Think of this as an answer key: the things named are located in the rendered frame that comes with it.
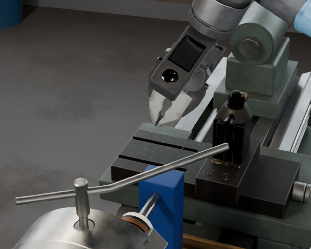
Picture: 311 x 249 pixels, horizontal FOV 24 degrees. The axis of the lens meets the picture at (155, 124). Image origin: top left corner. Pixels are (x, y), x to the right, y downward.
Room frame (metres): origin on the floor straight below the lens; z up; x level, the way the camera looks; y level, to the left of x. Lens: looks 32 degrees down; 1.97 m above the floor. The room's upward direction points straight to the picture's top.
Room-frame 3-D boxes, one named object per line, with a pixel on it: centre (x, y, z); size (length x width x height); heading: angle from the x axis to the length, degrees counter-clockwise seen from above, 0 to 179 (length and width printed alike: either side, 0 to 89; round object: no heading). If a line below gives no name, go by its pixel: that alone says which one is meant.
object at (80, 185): (0.89, 0.11, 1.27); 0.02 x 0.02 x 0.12
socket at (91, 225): (0.89, 0.11, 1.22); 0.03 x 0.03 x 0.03
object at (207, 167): (1.40, -0.17, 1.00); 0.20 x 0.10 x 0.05; 159
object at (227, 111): (1.42, -0.18, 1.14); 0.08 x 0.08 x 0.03
